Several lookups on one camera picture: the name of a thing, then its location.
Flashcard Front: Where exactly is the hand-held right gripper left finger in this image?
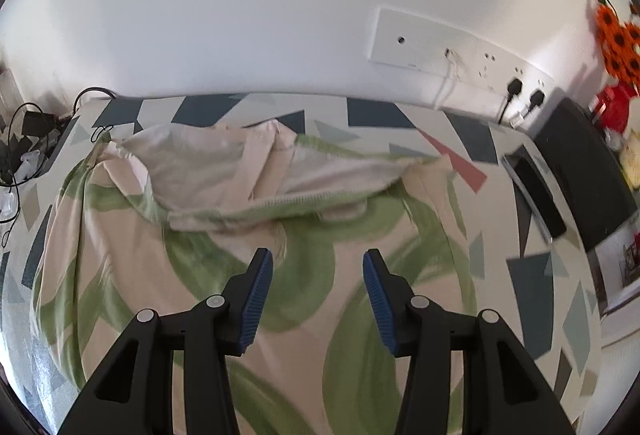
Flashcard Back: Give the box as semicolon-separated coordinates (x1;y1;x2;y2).
59;247;275;435

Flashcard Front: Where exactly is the black cabinet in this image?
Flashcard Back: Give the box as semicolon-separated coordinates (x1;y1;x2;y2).
532;96;640;253

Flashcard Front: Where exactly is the green leaf print garment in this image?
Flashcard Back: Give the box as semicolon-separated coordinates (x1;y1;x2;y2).
30;120;478;435

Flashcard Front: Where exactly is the geometric patterned tablecloth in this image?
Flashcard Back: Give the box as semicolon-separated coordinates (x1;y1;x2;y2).
0;92;603;435

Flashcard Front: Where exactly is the black power plug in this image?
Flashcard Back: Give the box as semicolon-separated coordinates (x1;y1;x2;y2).
497;79;523;123
520;89;547;126

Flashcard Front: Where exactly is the white wall socket panel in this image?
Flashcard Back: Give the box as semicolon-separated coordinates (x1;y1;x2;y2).
369;5;556;108

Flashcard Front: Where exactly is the tangle of black cables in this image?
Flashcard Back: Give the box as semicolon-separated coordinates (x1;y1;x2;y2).
0;102;51;246

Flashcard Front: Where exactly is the black cable loop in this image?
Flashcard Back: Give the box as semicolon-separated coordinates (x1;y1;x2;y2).
74;87;118;114

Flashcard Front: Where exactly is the orange crochet flower bouquet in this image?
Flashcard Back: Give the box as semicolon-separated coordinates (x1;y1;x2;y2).
590;0;640;83

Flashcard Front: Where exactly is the red vase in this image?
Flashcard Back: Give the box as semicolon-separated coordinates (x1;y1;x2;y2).
597;82;637;134

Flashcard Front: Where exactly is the white printed mug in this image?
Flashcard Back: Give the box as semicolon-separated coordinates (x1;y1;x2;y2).
620;127;640;189

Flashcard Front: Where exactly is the black smartphone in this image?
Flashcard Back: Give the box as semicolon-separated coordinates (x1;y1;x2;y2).
502;145;568;243

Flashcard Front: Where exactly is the white charger plug cable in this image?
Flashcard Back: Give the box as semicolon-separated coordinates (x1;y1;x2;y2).
435;47;461;108

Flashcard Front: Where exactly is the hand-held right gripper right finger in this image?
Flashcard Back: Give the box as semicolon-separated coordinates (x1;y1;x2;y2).
362;249;576;435

